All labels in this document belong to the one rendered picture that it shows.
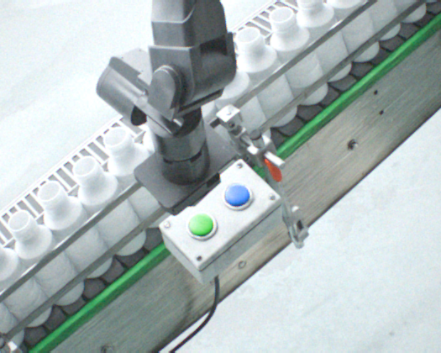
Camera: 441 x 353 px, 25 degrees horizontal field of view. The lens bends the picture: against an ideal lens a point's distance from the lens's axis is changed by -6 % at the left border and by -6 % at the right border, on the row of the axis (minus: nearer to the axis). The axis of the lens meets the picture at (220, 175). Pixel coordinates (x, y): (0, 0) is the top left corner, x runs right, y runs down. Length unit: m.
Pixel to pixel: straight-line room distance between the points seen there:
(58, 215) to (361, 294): 1.31
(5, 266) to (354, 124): 0.59
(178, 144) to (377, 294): 1.54
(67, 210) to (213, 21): 0.46
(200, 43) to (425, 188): 1.78
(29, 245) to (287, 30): 0.48
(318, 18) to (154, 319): 0.51
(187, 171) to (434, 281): 1.49
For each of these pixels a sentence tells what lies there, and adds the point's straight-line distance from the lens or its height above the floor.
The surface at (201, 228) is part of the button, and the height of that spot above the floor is 1.12.
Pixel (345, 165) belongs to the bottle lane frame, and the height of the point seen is 0.88.
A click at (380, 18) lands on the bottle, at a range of 1.61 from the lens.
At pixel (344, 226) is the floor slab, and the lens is 2.71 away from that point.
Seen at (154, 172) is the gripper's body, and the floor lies 1.27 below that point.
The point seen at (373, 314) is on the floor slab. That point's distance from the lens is 2.52.
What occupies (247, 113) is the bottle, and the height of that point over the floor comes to 1.08.
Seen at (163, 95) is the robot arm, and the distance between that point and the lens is 1.02.
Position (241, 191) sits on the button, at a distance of 1.32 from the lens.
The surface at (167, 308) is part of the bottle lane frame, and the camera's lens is 1.54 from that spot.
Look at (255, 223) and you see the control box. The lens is 1.32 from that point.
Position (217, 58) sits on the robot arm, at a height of 1.42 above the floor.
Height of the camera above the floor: 2.06
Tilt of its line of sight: 44 degrees down
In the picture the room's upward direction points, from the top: 25 degrees counter-clockwise
